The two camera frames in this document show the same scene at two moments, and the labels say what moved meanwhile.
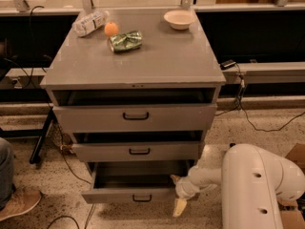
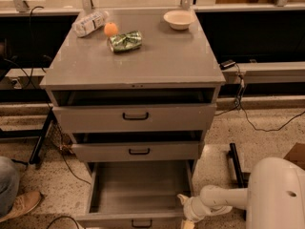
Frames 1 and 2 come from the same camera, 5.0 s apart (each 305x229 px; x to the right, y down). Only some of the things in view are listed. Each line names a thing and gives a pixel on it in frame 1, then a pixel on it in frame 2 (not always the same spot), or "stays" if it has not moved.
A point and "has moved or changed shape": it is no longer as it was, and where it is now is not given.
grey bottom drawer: x=134 y=182 has moved or changed shape
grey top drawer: x=135 y=117 stays
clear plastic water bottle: x=90 y=23 stays
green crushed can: x=125 y=42 stays
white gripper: x=183 y=187 → x=191 y=208
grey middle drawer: x=132 y=152 stays
